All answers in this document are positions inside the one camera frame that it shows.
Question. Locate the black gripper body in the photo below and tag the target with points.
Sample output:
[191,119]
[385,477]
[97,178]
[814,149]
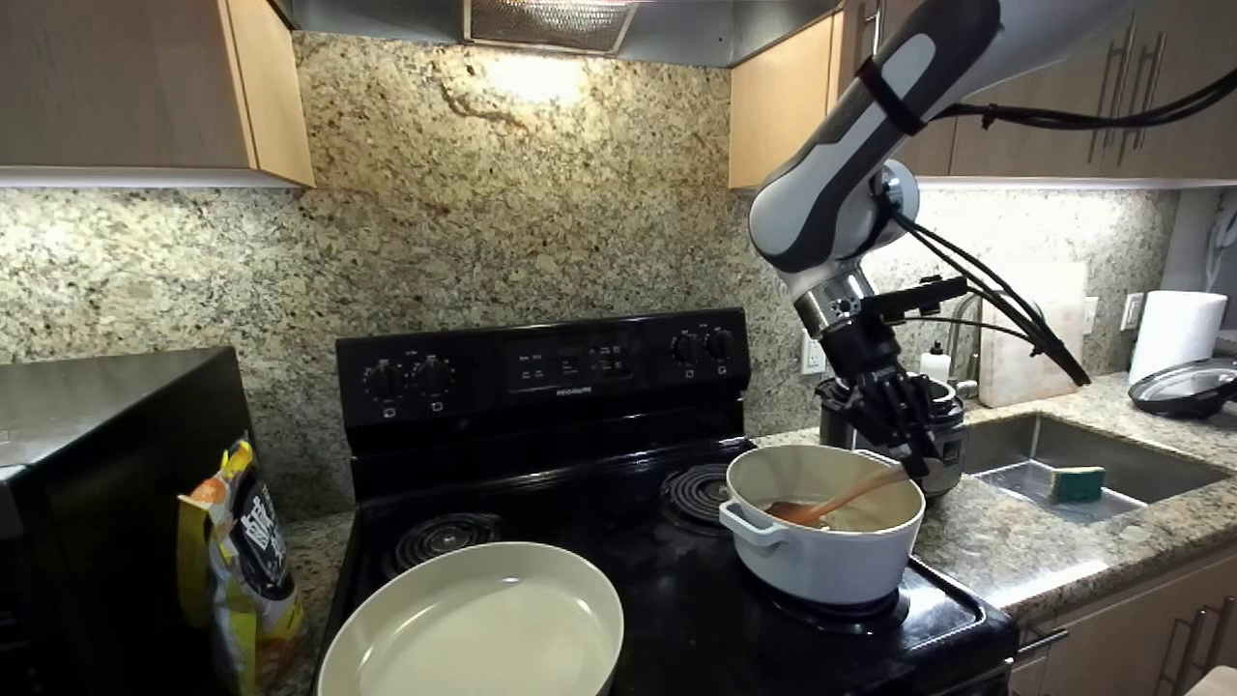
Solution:
[863,343]

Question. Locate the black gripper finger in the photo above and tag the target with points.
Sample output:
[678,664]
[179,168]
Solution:
[943,412]
[897,434]

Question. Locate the wooden cooking spoon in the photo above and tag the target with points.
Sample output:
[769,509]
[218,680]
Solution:
[817,512]

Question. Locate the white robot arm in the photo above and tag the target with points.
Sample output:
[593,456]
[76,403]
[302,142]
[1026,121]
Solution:
[843,191]

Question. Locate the steel kitchen sink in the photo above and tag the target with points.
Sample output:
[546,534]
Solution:
[1028,448]

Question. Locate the green yellow sponge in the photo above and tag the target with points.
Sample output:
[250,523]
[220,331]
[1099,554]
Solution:
[1077,486]

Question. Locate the white paper towel roll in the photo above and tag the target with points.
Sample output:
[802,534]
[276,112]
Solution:
[1175,325]

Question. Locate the black round lid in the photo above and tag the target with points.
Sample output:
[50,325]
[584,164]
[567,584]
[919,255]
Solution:
[1189,392]

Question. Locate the black electric stove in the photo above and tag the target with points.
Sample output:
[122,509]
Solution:
[613,437]

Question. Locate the wooden base cabinet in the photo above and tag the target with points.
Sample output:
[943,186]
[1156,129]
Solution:
[1153,639]

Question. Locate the steel range hood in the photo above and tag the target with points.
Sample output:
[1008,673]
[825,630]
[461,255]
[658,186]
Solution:
[680,33]

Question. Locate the wooden upper cabinet right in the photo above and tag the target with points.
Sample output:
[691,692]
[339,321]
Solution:
[1077,119]

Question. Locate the yellow black snack bag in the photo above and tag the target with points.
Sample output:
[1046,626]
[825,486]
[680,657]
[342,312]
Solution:
[232,575]

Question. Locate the black microwave oven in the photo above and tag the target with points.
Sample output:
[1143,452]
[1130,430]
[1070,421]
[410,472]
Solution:
[94,456]

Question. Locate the wooden upper cabinet left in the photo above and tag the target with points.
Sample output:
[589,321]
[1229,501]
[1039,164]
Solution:
[169,95]

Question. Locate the white wall outlet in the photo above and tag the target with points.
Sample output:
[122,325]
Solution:
[814,357]

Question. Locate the white pot with handles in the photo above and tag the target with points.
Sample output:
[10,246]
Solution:
[853,554]

